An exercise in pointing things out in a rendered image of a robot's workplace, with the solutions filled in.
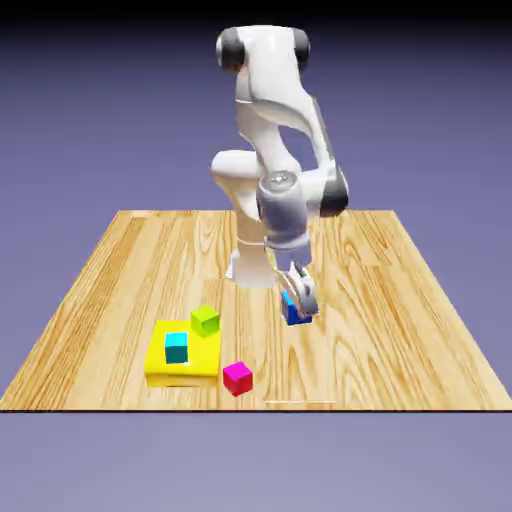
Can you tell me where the small blue cube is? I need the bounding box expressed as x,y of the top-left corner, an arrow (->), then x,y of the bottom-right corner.
280,290 -> 314,327

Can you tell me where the large yellow box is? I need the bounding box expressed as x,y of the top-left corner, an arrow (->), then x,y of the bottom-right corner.
144,319 -> 223,389

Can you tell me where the small magenta cube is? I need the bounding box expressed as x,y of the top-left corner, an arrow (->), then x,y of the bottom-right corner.
222,360 -> 254,398

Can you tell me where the small cyan cube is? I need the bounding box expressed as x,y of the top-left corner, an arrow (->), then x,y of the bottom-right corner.
164,331 -> 190,365

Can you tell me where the small green cube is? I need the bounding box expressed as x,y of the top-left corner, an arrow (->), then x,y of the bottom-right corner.
189,304 -> 222,338

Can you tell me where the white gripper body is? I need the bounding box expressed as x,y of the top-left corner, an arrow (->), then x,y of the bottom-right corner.
274,261 -> 320,318

